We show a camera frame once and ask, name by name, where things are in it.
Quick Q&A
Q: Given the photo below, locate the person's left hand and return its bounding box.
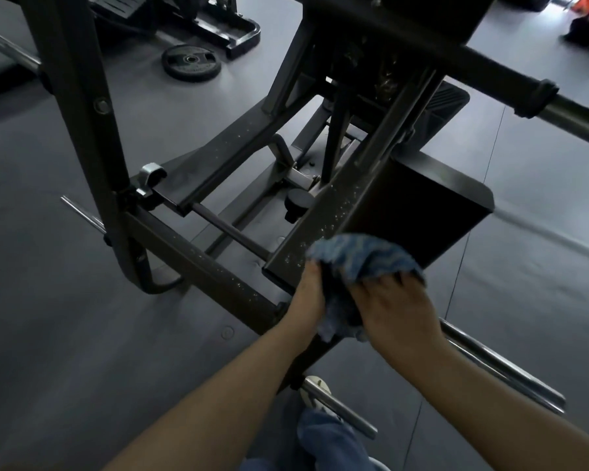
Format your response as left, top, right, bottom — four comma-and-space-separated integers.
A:
277, 261, 328, 336

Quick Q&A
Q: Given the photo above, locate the person's right hand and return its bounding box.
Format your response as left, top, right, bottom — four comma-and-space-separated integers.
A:
348, 271, 446, 376

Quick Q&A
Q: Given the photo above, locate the blue cleaning cloth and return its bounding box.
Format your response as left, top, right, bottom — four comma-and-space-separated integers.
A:
306, 234, 426, 344

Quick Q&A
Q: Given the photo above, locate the person's left forearm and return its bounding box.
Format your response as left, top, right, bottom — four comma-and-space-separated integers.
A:
103, 316, 325, 471

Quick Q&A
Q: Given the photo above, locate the person's right forearm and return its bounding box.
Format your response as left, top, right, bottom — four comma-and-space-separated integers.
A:
383, 333, 589, 471

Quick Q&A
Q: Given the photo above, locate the black round adjustment knob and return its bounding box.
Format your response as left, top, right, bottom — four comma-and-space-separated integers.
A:
283, 188, 316, 224

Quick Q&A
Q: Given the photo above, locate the short chrome weight peg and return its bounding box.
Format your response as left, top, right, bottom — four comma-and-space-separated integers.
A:
301, 377, 379, 440

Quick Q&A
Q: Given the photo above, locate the person's blue jeans leg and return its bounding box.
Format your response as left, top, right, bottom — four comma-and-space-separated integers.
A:
240, 406, 391, 471

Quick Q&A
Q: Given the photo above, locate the long chrome weight horn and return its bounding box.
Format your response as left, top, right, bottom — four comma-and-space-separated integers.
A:
439, 318, 568, 416

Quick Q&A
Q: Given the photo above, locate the silver metal latch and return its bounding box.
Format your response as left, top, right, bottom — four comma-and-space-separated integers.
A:
135, 163, 168, 198

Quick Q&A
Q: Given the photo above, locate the thin chrome weight peg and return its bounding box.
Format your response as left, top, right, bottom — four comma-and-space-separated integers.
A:
60, 195, 110, 235

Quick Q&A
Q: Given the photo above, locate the black weight plate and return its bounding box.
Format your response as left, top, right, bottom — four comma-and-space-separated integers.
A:
161, 43, 223, 83

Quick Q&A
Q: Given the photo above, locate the black machine footplate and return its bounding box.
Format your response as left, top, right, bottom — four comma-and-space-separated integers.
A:
87, 0, 262, 60

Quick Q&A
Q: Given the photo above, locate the black gym machine frame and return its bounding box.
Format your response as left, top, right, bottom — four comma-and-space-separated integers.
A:
10, 0, 589, 393

